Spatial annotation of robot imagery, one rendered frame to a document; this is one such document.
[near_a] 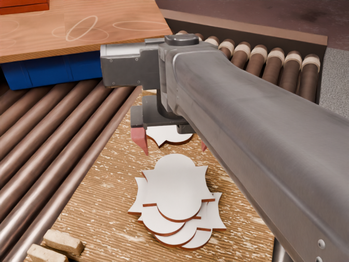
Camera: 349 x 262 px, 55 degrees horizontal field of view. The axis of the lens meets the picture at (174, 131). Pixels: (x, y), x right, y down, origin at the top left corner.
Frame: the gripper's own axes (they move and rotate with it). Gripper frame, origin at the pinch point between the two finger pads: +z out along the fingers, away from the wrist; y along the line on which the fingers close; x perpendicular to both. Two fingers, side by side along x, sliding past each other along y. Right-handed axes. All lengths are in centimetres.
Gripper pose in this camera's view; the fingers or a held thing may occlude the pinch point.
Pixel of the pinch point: (175, 147)
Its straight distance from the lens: 57.3
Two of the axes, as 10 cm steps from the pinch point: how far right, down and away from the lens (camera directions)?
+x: -1.0, -7.0, 7.1
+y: 9.9, -0.7, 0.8
